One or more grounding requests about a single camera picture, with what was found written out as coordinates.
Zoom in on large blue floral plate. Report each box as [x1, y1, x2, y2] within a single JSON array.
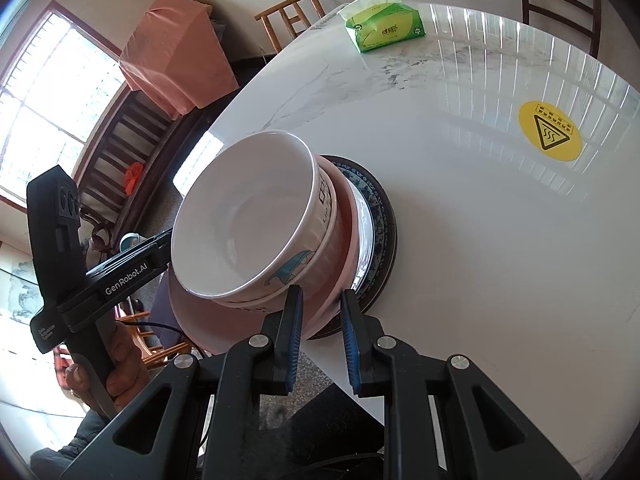
[[303, 155, 397, 340]]

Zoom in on large pink bowl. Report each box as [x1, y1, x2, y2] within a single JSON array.
[[160, 156, 359, 354]]

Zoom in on white bowl blue base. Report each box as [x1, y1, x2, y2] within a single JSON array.
[[171, 131, 334, 304]]

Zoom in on white plate pink flowers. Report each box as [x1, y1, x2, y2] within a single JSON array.
[[345, 181, 374, 292]]

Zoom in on person's left hand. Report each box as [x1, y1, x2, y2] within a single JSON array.
[[65, 322, 150, 415]]

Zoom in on dark wooden bench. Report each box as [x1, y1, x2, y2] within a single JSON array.
[[74, 87, 212, 249]]

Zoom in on side window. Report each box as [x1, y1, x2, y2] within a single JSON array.
[[1, 6, 125, 207]]

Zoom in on pink cloth covered furniture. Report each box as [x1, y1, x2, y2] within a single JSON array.
[[119, 0, 239, 119]]

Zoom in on yellow round warning sticker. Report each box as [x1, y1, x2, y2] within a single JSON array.
[[518, 101, 582, 162]]

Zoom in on green tissue pack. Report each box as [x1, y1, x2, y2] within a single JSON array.
[[338, 0, 425, 53]]

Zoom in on light wooden chair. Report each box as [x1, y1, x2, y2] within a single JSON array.
[[254, 0, 326, 53]]

